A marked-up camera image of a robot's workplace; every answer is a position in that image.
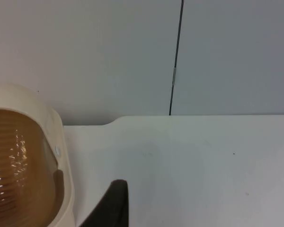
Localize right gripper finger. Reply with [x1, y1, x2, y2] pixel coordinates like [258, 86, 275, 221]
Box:
[80, 179, 129, 227]

